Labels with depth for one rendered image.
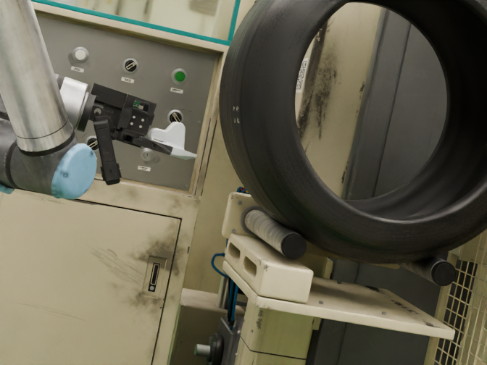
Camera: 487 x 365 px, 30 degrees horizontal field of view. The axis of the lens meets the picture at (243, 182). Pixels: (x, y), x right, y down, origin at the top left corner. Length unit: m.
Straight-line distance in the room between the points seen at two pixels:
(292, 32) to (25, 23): 0.45
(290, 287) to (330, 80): 0.55
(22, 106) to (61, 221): 0.81
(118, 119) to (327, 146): 0.54
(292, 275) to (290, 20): 0.43
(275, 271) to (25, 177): 0.44
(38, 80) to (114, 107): 0.25
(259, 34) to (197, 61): 0.69
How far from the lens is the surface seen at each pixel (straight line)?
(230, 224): 1.88
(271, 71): 1.51
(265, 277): 1.56
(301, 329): 1.99
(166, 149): 1.57
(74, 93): 1.56
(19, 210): 2.16
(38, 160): 1.43
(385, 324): 1.63
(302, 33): 1.53
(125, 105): 1.56
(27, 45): 1.35
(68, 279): 2.19
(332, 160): 1.95
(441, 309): 2.09
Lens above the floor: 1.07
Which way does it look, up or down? 3 degrees down
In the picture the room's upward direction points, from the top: 12 degrees clockwise
